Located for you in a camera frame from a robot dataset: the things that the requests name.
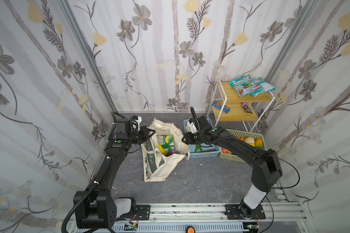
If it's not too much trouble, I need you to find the green snack packet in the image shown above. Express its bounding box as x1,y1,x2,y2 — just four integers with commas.
157,135,175,153

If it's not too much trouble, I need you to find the yellow squash toy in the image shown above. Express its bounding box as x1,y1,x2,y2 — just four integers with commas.
158,144,168,156

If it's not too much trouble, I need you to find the canvas tote bag floral print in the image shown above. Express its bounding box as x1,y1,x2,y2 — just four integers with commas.
142,119,190,182

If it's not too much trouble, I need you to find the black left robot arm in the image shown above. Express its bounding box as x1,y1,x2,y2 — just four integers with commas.
67,126,156,231

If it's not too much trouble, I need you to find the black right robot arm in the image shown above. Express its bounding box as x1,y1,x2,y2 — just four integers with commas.
141,116,283,218

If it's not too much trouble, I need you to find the blue candy bag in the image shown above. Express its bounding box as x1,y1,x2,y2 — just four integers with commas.
212,101,230,114

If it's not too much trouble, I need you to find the purple candy bag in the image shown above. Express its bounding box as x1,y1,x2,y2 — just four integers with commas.
240,103,252,114

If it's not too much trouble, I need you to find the blue plastic basket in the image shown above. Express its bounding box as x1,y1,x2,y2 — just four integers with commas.
182,119,221,160

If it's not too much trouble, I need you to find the green plastic basket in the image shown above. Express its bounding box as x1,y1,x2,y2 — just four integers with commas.
218,129,266,166

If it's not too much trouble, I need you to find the white garlic bulb toy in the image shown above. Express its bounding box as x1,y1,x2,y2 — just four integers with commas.
244,137,255,145

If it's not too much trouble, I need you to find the orange green papaya toy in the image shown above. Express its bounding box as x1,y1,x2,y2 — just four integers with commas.
255,138,264,150

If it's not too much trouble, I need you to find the teal snack packet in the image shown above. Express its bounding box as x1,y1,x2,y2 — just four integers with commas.
228,75,275,98

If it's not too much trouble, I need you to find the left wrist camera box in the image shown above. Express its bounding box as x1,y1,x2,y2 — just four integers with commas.
115,113,142,134

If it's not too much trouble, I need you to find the white wire wooden shelf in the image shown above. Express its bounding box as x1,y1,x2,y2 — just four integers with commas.
207,80,276,132

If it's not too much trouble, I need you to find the black corrugated cable hose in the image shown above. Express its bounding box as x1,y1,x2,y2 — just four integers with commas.
61,157,111,233

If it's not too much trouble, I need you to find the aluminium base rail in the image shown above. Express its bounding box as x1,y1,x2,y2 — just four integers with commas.
66,200,313,233

